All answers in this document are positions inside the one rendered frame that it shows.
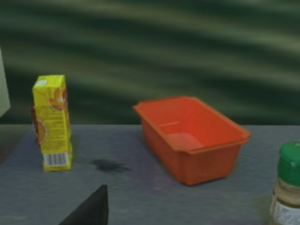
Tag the green-capped spice jar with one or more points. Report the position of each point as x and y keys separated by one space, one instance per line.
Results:
x=287 y=185

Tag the white object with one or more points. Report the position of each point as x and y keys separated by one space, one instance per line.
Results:
x=3 y=89

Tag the yellow juice carton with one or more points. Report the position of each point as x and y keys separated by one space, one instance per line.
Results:
x=53 y=124

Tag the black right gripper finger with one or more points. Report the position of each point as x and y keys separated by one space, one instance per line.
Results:
x=92 y=207

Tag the orange plastic bin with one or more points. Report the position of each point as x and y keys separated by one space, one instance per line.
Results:
x=194 y=145

